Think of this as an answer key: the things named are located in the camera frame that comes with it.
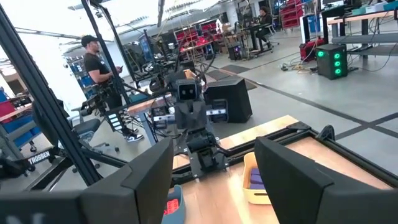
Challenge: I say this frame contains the orange studded block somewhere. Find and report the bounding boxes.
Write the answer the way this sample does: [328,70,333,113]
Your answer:
[164,198,180,216]

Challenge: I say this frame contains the floor cable tangle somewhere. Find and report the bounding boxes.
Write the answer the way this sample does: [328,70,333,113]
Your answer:
[279,60,318,75]

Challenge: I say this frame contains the person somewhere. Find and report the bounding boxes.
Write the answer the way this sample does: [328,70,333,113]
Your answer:
[80,34,146,143]
[255,6,274,52]

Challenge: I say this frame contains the black bracket with arch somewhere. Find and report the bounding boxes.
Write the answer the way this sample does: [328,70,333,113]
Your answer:
[316,124,337,141]

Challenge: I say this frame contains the black office chair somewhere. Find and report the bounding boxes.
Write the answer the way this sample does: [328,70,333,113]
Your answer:
[30,99,121,174]

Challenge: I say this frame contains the yellow plastic bin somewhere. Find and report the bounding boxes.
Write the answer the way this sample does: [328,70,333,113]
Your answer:
[242,151,273,205]

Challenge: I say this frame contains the black computer tower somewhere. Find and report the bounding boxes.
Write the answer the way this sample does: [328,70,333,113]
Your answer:
[203,77,253,124]

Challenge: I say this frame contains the red plastic crate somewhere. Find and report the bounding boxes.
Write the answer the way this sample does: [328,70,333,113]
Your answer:
[0,100,16,118]

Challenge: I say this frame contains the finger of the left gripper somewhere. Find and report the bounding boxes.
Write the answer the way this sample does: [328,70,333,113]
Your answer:
[175,102,192,131]
[190,101,208,130]

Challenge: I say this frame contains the blue lit monitor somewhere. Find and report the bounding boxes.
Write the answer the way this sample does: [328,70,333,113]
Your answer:
[138,33,155,63]

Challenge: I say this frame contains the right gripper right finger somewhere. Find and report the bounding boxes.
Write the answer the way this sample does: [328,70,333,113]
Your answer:
[254,136,398,224]

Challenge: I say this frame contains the wooden top workbench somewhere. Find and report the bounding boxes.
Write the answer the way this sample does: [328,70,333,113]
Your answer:
[326,9,398,58]

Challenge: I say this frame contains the wooden top table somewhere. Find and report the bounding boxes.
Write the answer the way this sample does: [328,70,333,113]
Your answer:
[126,93,175,147]

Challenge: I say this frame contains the blue plastic crate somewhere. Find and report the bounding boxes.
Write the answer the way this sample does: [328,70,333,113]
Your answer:
[0,113,43,149]

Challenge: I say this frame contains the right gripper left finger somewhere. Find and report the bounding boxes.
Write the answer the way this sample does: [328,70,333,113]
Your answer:
[0,138,175,224]

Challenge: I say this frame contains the dark blue plastic bin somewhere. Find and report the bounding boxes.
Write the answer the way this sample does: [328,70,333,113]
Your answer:
[160,184,187,224]

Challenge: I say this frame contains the black computer green lights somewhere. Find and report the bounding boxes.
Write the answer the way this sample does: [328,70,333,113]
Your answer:
[315,43,349,81]

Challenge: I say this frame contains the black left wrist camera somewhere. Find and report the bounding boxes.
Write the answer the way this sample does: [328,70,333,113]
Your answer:
[176,78,200,103]

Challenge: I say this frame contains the red tool box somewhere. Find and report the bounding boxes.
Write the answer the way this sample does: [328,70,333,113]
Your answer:
[298,37,326,62]

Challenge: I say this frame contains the red bin shelf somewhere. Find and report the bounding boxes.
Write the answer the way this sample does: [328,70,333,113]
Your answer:
[174,20,218,47]
[279,0,305,29]

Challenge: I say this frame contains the black floor mat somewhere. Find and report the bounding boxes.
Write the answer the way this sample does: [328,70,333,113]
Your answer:
[205,64,251,82]

